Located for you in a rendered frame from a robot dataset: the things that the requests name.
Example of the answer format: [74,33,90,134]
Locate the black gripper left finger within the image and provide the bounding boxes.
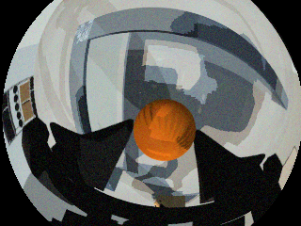
[50,120,133,191]

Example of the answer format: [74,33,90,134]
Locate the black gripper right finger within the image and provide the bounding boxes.
[193,129,266,204]

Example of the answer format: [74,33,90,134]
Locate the clear l-shaped low wall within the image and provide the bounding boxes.
[86,31,286,132]

